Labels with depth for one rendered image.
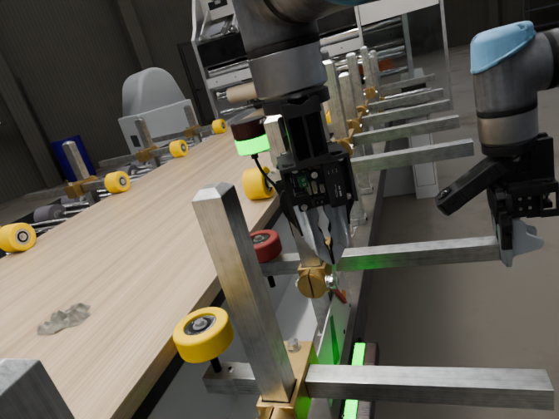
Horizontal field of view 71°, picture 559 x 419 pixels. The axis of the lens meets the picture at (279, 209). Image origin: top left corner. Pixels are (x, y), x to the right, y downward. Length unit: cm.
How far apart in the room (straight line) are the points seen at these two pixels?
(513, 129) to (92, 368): 65
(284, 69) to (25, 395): 31
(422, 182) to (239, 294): 270
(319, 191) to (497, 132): 30
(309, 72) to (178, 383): 51
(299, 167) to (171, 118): 473
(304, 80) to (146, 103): 467
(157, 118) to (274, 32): 465
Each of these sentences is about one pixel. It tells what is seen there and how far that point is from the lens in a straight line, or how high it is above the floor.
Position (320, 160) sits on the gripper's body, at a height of 111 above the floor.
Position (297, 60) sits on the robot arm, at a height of 121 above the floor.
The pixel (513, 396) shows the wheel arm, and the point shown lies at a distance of 54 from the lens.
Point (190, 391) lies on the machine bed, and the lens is 73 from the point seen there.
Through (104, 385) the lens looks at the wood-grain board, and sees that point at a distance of 58.
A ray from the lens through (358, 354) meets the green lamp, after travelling 76.
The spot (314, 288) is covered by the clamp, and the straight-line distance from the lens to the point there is 68.
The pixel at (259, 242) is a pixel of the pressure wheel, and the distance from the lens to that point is 76.
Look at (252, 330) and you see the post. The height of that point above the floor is 94.
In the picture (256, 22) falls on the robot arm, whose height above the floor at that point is 125.
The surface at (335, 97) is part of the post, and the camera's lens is 110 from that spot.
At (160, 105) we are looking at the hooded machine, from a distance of 509.
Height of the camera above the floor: 121
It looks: 20 degrees down
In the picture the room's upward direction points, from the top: 16 degrees counter-clockwise
